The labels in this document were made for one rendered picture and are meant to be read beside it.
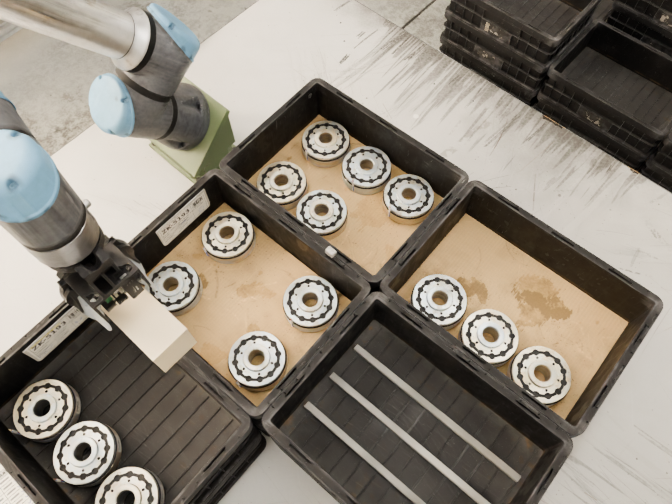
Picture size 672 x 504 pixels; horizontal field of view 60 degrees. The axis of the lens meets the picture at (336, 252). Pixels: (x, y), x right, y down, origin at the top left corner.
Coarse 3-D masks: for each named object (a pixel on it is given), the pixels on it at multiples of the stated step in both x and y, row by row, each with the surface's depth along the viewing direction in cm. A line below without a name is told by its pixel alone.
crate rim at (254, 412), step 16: (208, 176) 112; (224, 176) 112; (192, 192) 110; (240, 192) 110; (176, 208) 109; (160, 224) 108; (288, 224) 107; (304, 240) 105; (320, 256) 104; (352, 272) 102; (368, 288) 101; (352, 304) 100; (336, 320) 98; (320, 336) 97; (192, 352) 96; (208, 368) 95; (224, 384) 95; (288, 384) 94; (240, 400) 93; (272, 400) 93; (256, 416) 92
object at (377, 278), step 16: (320, 80) 122; (336, 96) 121; (368, 112) 118; (256, 128) 117; (240, 144) 115; (416, 144) 114; (224, 160) 113; (240, 176) 112; (464, 176) 111; (256, 192) 110; (272, 208) 108; (304, 224) 107; (320, 240) 105; (416, 240) 105; (336, 256) 104; (400, 256) 104; (368, 272) 102; (384, 272) 102
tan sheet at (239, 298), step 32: (192, 256) 115; (256, 256) 115; (288, 256) 115; (224, 288) 112; (256, 288) 112; (192, 320) 109; (224, 320) 109; (256, 320) 109; (224, 352) 107; (288, 352) 106
